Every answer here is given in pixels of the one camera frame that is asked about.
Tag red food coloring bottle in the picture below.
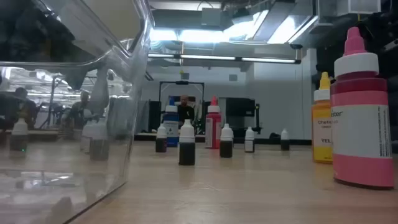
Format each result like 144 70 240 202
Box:
205 95 223 150

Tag clear plastic container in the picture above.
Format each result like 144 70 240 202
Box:
0 0 155 224

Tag blue food coloring bottle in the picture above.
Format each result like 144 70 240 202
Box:
162 96 180 147

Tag yellow food coloring bottle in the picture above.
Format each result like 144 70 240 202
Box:
312 72 334 164

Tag pink food coloring bottle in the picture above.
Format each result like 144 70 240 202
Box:
329 26 396 190

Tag person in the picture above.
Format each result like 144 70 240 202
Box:
12 86 40 130
63 90 94 125
177 95 196 128

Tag black and white cabinet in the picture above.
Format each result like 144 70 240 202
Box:
218 97 263 138

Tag long ceiling light bar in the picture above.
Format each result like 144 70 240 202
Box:
147 53 302 65

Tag black metal gantry frame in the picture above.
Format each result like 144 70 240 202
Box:
159 80 205 131

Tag black aluminium table frame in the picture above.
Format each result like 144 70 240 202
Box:
134 133 313 146

